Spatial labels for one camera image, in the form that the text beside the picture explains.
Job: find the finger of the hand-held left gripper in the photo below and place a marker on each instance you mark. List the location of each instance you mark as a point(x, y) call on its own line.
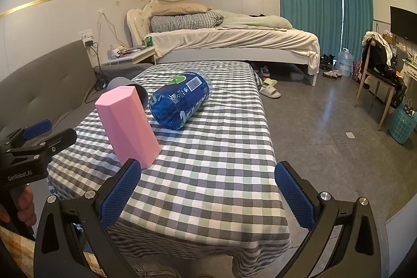
point(60, 138)
point(37, 128)

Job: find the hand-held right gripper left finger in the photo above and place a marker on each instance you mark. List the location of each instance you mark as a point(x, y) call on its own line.
point(120, 195)

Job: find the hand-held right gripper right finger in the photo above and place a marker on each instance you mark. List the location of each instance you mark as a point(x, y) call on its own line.
point(295, 196)

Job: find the grey cup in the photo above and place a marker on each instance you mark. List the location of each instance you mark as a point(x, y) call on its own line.
point(140, 96)

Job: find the person's left hand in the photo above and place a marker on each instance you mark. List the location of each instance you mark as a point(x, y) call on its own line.
point(25, 204)

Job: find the grey sofa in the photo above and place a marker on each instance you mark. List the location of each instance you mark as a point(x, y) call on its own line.
point(49, 86)

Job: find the pink hexagonal block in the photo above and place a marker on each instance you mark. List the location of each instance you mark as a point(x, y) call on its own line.
point(127, 125)

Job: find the beige plaid cloth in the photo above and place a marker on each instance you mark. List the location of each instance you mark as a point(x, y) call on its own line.
point(16, 252)

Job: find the white paper scrap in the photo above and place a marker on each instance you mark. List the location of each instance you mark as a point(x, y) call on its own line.
point(351, 135)

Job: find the green grey checkered tablecloth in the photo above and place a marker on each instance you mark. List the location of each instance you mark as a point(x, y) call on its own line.
point(211, 154)

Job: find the blue plastic bottle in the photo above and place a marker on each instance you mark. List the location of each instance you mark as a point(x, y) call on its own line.
point(176, 105)

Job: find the white slipper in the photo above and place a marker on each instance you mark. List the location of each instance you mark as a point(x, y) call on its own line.
point(270, 91)

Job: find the green slipper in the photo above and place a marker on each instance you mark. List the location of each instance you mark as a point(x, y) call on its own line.
point(270, 82)

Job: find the white nightstand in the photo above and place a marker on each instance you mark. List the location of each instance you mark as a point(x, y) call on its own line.
point(143, 55)

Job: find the white sneakers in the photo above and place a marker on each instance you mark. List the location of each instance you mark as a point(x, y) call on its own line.
point(333, 74)

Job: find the teal laundry basket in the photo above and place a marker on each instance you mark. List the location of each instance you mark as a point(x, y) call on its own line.
point(402, 125)

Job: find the green can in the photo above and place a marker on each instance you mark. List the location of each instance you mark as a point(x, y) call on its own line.
point(149, 41)

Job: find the black boots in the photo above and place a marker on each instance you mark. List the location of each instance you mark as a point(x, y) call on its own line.
point(326, 61)

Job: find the large water jug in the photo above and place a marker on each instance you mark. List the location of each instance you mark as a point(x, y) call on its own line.
point(344, 64)

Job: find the wooden chair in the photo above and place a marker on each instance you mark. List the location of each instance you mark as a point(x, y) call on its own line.
point(368, 69)

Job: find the white bed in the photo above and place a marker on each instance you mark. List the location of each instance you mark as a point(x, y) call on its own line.
point(228, 55)

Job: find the black jacket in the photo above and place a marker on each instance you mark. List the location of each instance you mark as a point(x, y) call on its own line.
point(382, 59)

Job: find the beige bed sheet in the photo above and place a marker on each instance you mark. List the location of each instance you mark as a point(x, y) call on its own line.
point(244, 38)

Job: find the grey checkered quilt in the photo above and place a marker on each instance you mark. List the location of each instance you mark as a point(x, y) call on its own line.
point(185, 22)

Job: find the beige pillow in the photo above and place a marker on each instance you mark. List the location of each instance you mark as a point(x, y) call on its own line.
point(182, 8)

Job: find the pale green blanket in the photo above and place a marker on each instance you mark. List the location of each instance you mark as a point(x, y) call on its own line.
point(254, 22)

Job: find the white garment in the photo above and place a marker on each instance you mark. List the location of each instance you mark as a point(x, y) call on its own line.
point(378, 37)

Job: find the narrow teal curtain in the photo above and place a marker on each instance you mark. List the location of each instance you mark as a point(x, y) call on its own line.
point(356, 4)

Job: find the black television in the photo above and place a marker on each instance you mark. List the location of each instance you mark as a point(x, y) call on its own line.
point(404, 22)

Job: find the white wall socket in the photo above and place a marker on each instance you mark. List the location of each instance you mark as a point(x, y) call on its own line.
point(85, 35)

